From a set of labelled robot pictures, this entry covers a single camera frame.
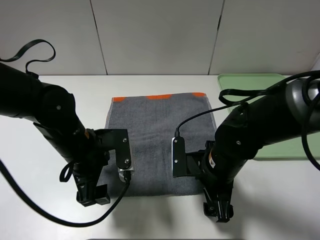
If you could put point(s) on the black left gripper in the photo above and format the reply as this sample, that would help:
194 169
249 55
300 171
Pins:
86 167

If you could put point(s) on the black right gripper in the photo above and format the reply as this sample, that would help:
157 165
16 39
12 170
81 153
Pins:
219 166

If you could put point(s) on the grey towel with orange pattern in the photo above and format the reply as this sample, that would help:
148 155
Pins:
151 122

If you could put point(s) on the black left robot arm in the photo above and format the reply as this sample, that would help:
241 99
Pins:
52 110

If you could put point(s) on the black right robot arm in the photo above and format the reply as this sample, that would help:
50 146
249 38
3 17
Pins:
289 109

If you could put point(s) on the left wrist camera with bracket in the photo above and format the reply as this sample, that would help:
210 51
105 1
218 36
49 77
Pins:
117 140

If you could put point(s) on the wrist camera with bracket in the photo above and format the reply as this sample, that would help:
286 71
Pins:
117 140
185 164

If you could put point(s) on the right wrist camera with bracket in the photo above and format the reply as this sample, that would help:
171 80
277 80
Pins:
185 164

